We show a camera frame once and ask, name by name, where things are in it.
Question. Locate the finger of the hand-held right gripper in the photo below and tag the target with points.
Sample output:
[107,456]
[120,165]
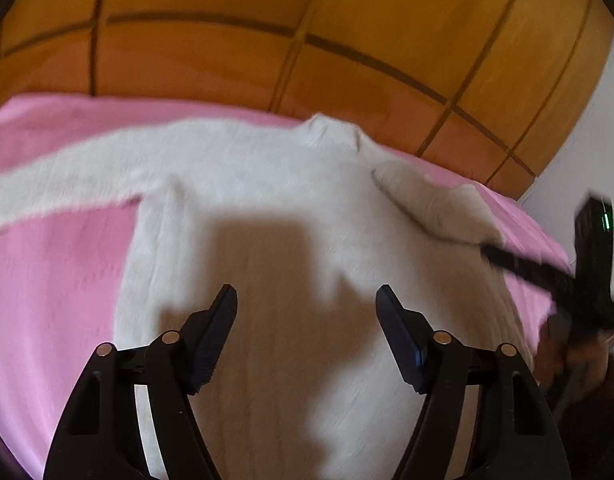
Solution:
[527,270]

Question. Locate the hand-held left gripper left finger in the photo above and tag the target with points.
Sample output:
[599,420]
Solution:
[214,345]

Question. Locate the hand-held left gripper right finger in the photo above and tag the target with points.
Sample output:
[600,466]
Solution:
[404,345]

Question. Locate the white knitted sweater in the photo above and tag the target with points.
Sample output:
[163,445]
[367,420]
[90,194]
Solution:
[267,200]

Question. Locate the person's right forearm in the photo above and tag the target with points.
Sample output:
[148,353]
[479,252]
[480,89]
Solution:
[604,420]

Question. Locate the person's right hand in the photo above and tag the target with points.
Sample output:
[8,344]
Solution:
[557,350]

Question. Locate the pink bed blanket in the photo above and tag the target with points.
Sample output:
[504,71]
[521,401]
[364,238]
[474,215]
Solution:
[52,285]

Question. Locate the wooden wardrobe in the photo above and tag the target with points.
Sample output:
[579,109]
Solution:
[337,20]

